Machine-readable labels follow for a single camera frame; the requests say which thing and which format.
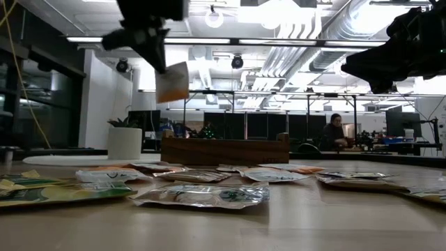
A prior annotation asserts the wooden three-compartment tray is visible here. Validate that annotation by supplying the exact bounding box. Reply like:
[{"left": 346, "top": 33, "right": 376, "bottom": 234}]
[{"left": 160, "top": 129, "right": 291, "bottom": 166}]

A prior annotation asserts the white round woven placemat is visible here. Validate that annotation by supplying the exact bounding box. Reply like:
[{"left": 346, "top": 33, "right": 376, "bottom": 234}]
[{"left": 22, "top": 154, "right": 162, "bottom": 167}]

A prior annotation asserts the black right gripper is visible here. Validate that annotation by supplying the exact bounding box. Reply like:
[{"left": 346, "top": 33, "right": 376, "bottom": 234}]
[{"left": 341, "top": 6, "right": 428, "bottom": 94}]

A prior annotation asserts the long linear ceiling light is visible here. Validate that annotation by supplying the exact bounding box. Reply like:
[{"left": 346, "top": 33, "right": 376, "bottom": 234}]
[{"left": 66, "top": 36, "right": 387, "bottom": 49}]

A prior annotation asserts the small tree with green lights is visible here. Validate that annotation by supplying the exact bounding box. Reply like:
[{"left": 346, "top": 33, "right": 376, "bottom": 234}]
[{"left": 198, "top": 121, "right": 220, "bottom": 139}]

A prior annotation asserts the row of black desk partitions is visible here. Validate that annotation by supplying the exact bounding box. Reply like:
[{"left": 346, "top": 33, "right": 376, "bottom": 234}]
[{"left": 203, "top": 112, "right": 328, "bottom": 141}]

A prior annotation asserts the white ring ceiling lamp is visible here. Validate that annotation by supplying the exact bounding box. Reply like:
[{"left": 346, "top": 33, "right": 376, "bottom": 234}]
[{"left": 204, "top": 5, "right": 225, "bottom": 29}]

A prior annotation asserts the person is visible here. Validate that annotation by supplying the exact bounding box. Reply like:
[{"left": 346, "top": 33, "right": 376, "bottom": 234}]
[{"left": 319, "top": 113, "right": 349, "bottom": 152}]

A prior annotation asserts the black round ceiling speaker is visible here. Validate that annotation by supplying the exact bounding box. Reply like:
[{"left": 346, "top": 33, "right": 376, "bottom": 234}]
[
  {"left": 115, "top": 58, "right": 130, "bottom": 74},
  {"left": 231, "top": 54, "right": 245, "bottom": 70}
]

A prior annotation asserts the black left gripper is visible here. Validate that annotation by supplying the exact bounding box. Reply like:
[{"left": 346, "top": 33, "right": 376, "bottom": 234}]
[{"left": 100, "top": 0, "right": 190, "bottom": 75}]

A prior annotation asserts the small white cup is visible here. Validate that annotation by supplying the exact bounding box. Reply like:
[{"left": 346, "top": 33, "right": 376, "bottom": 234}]
[{"left": 3, "top": 146, "right": 15, "bottom": 165}]

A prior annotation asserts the yellow hanging cable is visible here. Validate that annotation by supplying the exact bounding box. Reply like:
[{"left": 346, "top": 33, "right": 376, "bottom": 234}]
[{"left": 0, "top": 0, "right": 52, "bottom": 150}]

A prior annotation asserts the black computer monitor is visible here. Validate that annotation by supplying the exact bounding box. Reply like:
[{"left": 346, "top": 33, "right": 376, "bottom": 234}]
[
  {"left": 385, "top": 110, "right": 422, "bottom": 139},
  {"left": 128, "top": 109, "right": 162, "bottom": 140}
]

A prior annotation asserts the black aluminium table frame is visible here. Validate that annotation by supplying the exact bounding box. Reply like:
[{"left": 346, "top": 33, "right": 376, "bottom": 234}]
[{"left": 0, "top": 148, "right": 446, "bottom": 169}]

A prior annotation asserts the white pot with green plant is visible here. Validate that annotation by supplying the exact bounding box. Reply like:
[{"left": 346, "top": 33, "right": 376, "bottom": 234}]
[{"left": 107, "top": 117, "right": 144, "bottom": 161}]

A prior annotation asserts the silver ventilation duct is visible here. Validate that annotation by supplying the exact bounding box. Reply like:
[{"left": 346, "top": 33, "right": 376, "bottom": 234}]
[{"left": 308, "top": 0, "right": 394, "bottom": 73}]

